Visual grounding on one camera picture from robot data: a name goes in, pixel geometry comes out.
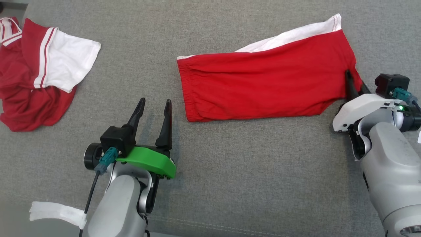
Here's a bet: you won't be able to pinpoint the grey fabric sofa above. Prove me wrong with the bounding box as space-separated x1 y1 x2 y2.
0 0 421 237

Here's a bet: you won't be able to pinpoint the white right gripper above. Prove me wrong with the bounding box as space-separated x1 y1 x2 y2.
332 70 409 133

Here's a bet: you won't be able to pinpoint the teal camera connector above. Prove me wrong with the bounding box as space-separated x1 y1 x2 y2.
95 147 118 174
390 87 418 104

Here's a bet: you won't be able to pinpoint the teal left camera connector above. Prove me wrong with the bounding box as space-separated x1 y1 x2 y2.
95 147 118 174

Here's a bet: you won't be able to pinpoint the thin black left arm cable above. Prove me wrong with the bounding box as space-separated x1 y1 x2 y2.
78 171 100 237

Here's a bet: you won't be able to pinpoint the teal right camera connector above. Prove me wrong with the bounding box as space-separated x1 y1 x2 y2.
390 87 418 104

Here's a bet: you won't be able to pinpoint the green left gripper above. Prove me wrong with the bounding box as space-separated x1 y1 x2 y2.
116 98 177 180

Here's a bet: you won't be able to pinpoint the red white basketball jersey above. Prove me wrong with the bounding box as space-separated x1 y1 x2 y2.
0 17 101 132

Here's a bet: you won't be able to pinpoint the red white shorts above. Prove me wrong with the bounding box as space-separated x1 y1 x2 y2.
177 14 363 122

